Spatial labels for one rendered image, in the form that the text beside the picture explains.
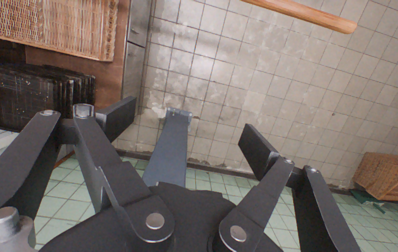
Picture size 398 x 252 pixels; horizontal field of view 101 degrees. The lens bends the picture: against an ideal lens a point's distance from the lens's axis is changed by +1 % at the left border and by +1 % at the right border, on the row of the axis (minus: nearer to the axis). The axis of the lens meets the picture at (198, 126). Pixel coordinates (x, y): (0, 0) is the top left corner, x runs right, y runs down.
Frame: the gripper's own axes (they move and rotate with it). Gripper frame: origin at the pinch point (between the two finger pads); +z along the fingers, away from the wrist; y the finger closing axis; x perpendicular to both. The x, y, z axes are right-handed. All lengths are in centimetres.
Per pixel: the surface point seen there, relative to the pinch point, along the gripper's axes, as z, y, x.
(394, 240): 82, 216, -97
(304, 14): 29.1, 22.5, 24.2
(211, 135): 148, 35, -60
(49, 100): 57, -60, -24
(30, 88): 57, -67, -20
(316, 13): 29.0, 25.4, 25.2
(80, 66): 89, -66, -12
